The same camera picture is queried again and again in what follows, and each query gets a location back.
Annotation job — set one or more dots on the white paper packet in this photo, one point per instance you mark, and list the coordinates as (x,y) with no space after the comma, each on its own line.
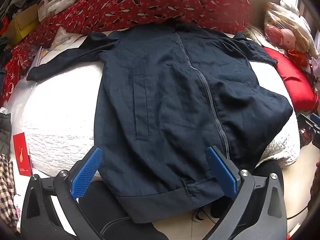
(61,38)

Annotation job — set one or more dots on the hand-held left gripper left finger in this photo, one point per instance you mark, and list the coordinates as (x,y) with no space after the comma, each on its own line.
(86,171)

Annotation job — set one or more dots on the white textured quilt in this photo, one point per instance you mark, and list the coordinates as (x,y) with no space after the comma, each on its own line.
(62,110)

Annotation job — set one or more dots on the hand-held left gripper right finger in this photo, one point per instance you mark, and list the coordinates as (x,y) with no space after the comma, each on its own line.
(222,172)

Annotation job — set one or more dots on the red printed blanket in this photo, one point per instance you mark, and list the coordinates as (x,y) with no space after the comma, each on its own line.
(140,2)

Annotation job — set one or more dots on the red flat box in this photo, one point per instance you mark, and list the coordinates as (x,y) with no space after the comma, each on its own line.
(22,155)

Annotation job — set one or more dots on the white plastic bag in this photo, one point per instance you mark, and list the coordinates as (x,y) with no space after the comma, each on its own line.
(60,3)

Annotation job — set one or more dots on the grey quilted garment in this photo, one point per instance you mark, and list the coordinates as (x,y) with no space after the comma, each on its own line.
(5,132)

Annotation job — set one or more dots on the yellow cardboard box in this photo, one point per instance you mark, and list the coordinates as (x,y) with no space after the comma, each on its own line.
(21,22)

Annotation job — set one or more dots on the doll in plastic wrap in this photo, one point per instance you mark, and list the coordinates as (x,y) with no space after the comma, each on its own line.
(285,30)

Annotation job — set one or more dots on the person's right forearm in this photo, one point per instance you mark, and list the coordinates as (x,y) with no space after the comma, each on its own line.
(315,185)

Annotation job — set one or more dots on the red satin pillow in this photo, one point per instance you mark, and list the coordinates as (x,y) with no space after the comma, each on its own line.
(292,80)

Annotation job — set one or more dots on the navy zip jacket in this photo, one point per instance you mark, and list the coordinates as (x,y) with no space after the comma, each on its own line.
(170,100)

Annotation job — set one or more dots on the plaid cloth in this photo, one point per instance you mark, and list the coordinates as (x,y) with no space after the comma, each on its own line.
(6,187)

